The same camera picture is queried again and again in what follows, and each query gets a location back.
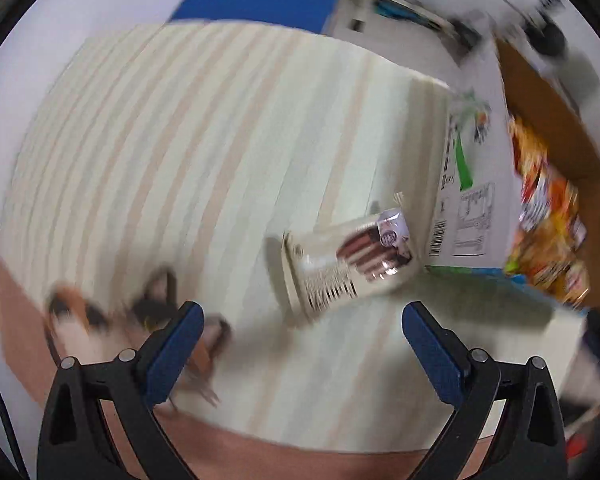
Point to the calico cat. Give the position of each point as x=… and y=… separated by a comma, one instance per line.
x=80, y=315

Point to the white wafer stick packet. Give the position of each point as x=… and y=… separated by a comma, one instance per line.
x=340, y=265

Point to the striped table mat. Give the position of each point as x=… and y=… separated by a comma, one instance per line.
x=180, y=160

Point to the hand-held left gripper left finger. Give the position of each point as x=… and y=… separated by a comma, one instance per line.
x=175, y=350

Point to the cardboard box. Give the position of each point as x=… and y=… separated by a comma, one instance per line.
x=480, y=200

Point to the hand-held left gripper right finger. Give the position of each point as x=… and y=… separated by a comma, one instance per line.
x=432, y=355

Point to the yellow noodle packet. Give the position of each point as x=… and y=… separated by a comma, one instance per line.
x=540, y=265

